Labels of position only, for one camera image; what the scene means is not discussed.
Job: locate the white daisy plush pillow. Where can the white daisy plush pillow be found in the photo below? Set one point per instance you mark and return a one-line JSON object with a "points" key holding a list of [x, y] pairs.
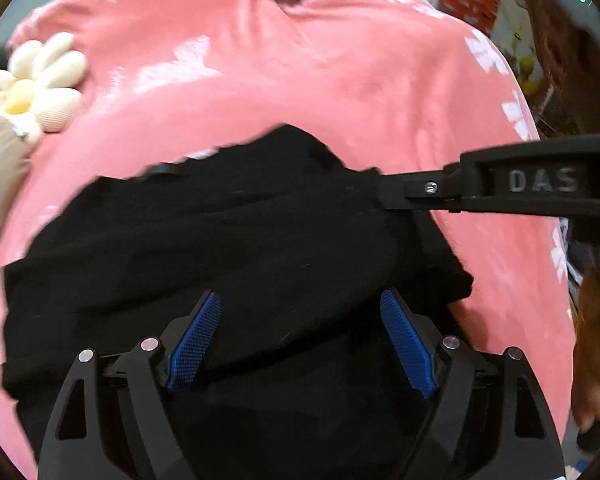
{"points": [[39, 88]]}

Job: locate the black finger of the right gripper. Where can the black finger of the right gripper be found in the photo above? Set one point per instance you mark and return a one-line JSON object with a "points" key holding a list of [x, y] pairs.
{"points": [[422, 190]]}

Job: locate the person's right hand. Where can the person's right hand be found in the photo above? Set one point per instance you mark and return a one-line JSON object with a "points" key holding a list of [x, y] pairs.
{"points": [[585, 391]]}

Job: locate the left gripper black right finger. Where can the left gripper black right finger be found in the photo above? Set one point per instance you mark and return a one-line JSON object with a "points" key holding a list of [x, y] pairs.
{"points": [[485, 416]]}

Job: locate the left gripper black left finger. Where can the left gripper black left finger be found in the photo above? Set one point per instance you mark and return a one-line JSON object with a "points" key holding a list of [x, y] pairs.
{"points": [[109, 421]]}

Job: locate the black small garment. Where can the black small garment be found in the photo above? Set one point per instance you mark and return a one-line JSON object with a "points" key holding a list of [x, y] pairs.
{"points": [[301, 380]]}

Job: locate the pink floral bed sheet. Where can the pink floral bed sheet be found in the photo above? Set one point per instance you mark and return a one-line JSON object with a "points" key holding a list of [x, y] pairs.
{"points": [[394, 86]]}

